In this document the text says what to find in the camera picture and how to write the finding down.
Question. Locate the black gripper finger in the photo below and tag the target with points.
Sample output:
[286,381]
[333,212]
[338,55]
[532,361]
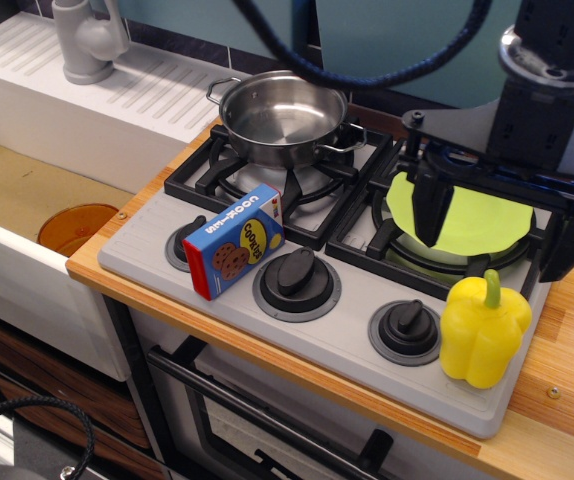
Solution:
[557,248]
[431,200]

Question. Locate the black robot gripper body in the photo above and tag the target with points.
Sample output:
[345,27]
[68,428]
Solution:
[516,150]

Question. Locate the yellow toy bell pepper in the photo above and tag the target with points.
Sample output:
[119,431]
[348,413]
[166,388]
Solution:
[482,328]

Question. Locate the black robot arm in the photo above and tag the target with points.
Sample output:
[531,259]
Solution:
[537,54]

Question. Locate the lime green plate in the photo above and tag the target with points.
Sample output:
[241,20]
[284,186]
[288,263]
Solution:
[476,223]

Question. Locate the grey toy stove top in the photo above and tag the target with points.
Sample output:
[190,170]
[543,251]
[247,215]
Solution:
[338,341]

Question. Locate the right black stove knob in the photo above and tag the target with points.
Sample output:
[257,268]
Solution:
[406,333]

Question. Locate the black stove knob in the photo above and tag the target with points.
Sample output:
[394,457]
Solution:
[174,247]
[297,287]
[406,333]

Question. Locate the middle black stove knob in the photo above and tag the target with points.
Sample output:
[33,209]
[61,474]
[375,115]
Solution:
[297,287]

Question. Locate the stainless steel pot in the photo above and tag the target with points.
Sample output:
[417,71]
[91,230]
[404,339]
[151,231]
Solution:
[277,120]

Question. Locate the left black stove knob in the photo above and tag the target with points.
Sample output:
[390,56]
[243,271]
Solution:
[174,247]

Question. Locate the right black burner grate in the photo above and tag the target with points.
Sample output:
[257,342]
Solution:
[369,239]

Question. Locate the black burner grate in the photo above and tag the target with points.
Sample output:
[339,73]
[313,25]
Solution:
[369,239]
[314,198]

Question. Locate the left black burner grate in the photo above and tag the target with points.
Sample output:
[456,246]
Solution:
[314,198]

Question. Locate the blue cookie box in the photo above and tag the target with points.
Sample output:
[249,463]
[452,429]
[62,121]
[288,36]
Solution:
[235,241]

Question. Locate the grey toy faucet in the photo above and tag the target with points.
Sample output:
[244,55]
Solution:
[89,45]

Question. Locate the white toy sink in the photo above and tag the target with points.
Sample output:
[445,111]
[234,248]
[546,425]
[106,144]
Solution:
[63,145]

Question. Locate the oven door with handle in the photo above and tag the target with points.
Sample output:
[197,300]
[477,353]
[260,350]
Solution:
[243,422]

